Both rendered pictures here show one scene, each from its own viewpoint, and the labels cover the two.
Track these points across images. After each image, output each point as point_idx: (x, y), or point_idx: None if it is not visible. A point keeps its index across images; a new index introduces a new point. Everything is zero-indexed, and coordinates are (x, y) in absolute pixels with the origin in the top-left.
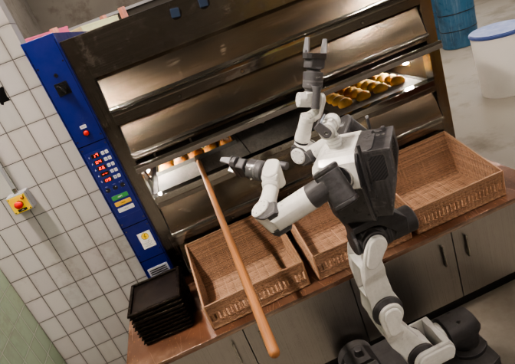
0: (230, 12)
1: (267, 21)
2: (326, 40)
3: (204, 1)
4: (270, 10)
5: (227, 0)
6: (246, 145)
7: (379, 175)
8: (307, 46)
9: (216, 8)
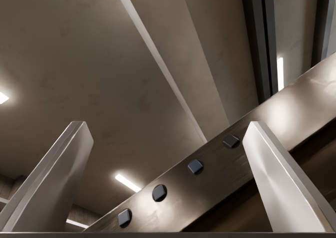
0: (157, 224)
1: (220, 226)
2: (266, 129)
3: (124, 215)
4: (221, 207)
5: (153, 207)
6: None
7: None
8: (30, 176)
9: (139, 221)
